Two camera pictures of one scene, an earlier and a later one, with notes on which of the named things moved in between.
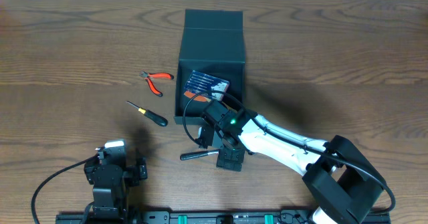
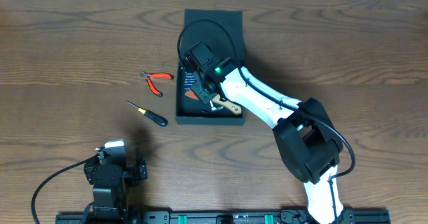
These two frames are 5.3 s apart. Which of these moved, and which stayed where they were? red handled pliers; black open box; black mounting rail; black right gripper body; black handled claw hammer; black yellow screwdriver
Moved: black handled claw hammer; black right gripper body
Stayed: black yellow screwdriver; red handled pliers; black mounting rail; black open box
